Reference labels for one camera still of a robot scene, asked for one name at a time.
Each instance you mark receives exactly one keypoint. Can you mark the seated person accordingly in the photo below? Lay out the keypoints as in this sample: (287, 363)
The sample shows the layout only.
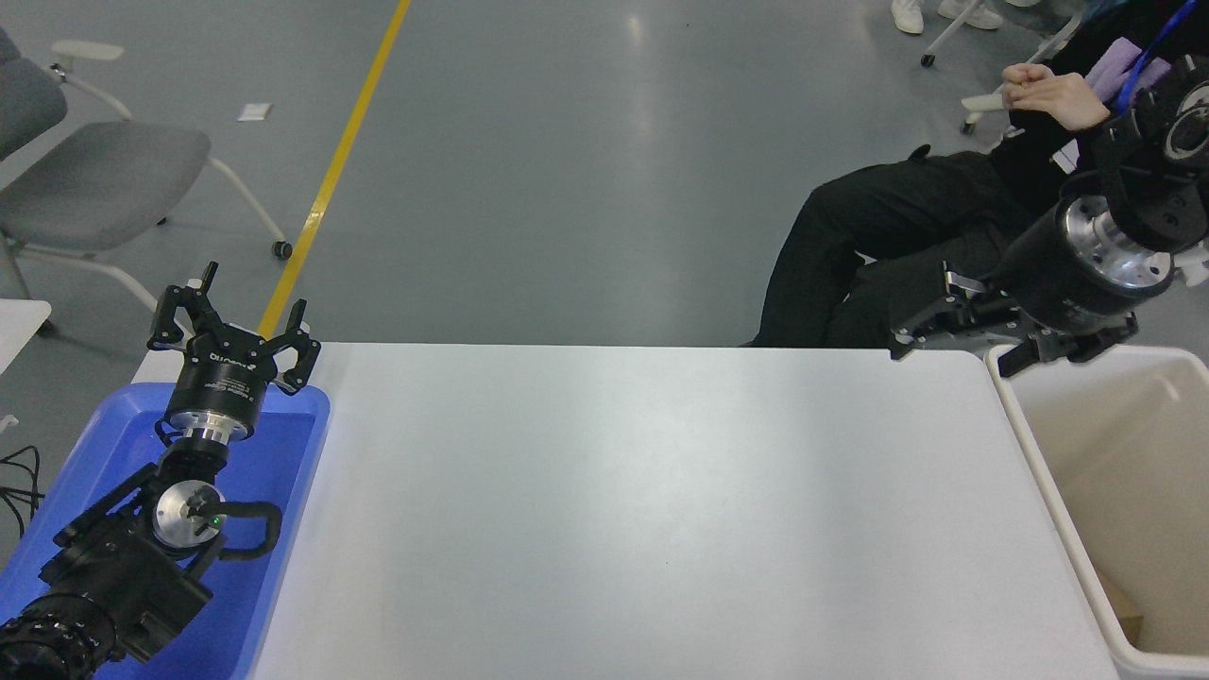
(850, 236)

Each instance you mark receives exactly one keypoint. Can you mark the brown cardboard piece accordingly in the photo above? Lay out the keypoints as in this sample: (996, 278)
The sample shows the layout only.
(1124, 614)

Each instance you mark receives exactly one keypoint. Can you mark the blue plastic tray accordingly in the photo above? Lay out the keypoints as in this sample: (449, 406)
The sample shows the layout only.
(274, 453)

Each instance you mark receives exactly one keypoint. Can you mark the small white side table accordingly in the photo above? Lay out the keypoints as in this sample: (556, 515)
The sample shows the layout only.
(19, 326)

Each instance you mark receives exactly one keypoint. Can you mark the white paper scrap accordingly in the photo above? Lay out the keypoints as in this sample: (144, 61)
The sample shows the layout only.
(254, 111)

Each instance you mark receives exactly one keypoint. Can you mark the grey office chair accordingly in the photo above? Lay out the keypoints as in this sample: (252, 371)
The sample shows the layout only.
(104, 179)

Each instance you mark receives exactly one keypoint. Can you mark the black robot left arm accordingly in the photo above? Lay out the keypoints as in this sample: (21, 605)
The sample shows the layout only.
(113, 576)

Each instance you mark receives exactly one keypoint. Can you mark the person's left hand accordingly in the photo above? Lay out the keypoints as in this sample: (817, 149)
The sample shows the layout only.
(1039, 94)

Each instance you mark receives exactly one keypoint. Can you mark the large pale plastic bin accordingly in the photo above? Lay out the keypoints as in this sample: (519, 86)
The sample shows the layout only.
(1133, 472)

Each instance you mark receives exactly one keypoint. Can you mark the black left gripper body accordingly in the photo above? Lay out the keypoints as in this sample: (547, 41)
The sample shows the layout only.
(222, 382)

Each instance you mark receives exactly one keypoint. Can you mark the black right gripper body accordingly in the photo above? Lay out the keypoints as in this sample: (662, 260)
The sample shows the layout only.
(1058, 283)

